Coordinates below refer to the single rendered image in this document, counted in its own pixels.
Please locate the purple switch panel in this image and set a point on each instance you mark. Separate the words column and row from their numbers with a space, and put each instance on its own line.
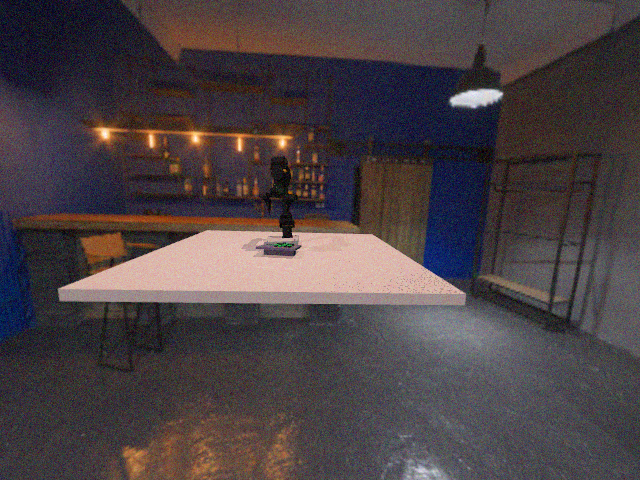
column 281, row 249

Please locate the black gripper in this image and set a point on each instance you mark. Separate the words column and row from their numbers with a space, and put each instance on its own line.
column 290, row 197

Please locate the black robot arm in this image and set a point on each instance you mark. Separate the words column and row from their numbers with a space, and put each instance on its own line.
column 277, row 165

